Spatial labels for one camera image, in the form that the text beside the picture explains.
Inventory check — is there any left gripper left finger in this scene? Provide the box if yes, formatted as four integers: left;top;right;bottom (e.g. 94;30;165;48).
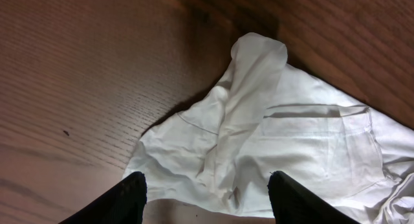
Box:
60;172;147;224

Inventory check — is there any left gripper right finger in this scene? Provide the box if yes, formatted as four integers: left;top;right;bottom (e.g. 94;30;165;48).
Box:
267;171;357;224

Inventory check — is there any white t-shirt with black print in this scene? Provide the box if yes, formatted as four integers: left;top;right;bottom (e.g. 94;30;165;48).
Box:
125;33;413;223

